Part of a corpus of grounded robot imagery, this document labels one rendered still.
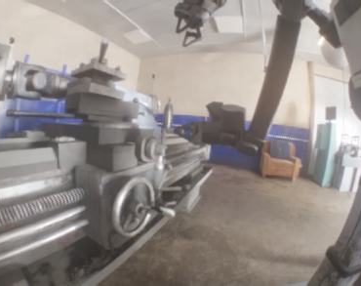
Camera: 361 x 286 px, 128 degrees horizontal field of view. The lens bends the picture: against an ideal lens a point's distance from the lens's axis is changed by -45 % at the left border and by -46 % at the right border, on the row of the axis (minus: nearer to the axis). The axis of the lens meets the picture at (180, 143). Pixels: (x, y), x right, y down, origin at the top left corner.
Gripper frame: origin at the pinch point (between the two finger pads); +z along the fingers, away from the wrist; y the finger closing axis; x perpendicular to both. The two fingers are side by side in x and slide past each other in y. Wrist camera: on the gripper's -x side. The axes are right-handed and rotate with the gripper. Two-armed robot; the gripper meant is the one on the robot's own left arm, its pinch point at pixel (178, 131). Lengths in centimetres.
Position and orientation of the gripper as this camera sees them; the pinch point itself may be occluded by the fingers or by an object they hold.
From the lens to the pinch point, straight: 53.6
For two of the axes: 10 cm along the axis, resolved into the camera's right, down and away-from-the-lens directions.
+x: -1.7, 9.8, -1.1
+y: -3.5, -1.6, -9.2
